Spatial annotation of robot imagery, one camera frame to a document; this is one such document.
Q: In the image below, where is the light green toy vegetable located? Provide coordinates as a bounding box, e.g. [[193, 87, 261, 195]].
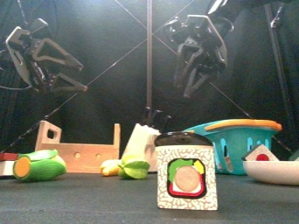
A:
[[116, 159, 150, 180]]

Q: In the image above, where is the wooden crate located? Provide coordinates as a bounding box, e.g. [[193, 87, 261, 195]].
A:
[[33, 120, 121, 174]]

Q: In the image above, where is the yellow toy banana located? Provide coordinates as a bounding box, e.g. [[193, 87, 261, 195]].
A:
[[98, 159, 124, 178]]

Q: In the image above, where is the red and white nigiri sushi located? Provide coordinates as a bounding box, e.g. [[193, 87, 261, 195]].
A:
[[0, 152, 20, 178]]

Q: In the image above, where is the white knife block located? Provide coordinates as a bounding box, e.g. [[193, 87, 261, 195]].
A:
[[122, 122, 161, 173]]

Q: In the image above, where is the white patterned sushi roll piece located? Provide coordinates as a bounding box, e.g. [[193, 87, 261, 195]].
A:
[[154, 144, 220, 212]]

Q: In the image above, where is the black handled toy knife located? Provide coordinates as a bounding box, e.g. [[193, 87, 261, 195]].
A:
[[141, 106, 153, 125], [150, 108, 162, 128], [161, 115, 173, 132]]

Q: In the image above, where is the white bowl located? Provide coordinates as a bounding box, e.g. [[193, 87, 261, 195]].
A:
[[241, 159, 299, 186]]

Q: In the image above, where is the dark metal frame pole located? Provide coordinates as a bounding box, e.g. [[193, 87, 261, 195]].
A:
[[145, 0, 153, 110], [264, 3, 293, 143]]

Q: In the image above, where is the white sushi piece red centre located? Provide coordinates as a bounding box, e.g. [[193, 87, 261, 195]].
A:
[[241, 143, 280, 162]]

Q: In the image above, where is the thin diagonal brace cord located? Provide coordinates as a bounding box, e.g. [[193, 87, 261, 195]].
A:
[[114, 0, 294, 153], [0, 0, 196, 153]]

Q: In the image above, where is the teal basket with orange rim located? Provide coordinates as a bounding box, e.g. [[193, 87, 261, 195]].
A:
[[182, 118, 284, 176]]

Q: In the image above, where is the black round pot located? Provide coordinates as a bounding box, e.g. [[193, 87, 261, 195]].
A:
[[153, 130, 214, 148]]

